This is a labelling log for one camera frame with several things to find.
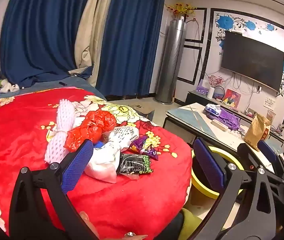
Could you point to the red floral blanket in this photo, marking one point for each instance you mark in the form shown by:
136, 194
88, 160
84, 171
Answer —
132, 200

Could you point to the blue curtain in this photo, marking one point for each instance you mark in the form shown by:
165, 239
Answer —
39, 30
132, 42

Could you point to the dark television cabinet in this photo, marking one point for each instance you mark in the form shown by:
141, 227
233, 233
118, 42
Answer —
194, 97

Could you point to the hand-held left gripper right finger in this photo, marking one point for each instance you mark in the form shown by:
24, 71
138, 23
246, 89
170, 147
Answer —
210, 165

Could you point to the silver standing air conditioner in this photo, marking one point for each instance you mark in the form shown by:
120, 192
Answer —
170, 62

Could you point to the yellow red artificial flowers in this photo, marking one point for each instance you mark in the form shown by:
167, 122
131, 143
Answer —
182, 8

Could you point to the blue wrapper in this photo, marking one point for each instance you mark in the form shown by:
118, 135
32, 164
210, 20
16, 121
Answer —
98, 145

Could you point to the colourful painting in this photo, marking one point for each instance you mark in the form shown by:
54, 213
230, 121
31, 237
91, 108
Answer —
231, 98

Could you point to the red plastic bag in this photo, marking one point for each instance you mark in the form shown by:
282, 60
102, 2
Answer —
92, 127

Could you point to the purple backpack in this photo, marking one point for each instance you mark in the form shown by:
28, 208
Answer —
228, 118

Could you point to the person's green trousers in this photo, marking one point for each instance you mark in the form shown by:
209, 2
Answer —
192, 227

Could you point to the person's left hand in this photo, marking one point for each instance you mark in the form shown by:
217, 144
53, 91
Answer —
89, 227

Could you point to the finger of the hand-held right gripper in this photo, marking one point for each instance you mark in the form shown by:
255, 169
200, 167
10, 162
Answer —
269, 152
246, 157

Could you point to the black green snack packet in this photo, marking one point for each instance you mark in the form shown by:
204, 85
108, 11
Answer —
132, 165

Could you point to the white blue tissue pack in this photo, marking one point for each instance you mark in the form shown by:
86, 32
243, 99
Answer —
213, 108

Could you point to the brown paper bag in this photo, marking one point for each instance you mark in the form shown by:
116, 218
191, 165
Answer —
255, 132

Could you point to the purple box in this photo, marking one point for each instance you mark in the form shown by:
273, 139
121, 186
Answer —
202, 88

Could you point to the white paper wall notice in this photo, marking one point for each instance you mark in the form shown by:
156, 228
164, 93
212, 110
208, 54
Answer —
269, 103

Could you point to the round black ornament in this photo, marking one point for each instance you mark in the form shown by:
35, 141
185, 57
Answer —
219, 93

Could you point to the blue sofa cover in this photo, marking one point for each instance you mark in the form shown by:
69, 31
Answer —
47, 83

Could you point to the black television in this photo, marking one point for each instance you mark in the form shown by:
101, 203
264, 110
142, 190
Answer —
251, 60

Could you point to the yellow trash bin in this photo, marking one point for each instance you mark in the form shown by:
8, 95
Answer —
202, 187

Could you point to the purple snack packet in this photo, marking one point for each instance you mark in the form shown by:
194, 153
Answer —
144, 147

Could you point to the black remote control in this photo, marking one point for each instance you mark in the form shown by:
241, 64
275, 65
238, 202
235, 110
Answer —
62, 83

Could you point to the beige curtain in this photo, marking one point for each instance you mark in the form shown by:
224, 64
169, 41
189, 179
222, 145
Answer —
92, 30

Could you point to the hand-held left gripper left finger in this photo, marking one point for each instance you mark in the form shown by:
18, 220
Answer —
78, 165

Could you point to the pink artificial flowers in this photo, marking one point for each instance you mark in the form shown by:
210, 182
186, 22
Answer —
215, 80

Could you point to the coffee table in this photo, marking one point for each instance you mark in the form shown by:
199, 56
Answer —
194, 120

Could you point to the white soft toy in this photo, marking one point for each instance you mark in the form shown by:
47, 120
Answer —
8, 86

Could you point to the beige power strip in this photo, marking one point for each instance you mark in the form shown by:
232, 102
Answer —
219, 125

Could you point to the white foam fruit net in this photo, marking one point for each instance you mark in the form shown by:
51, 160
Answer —
64, 120

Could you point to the small printed packet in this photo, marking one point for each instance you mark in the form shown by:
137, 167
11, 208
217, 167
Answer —
271, 114

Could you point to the white printed plastic bag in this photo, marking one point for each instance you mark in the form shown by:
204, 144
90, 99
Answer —
102, 165

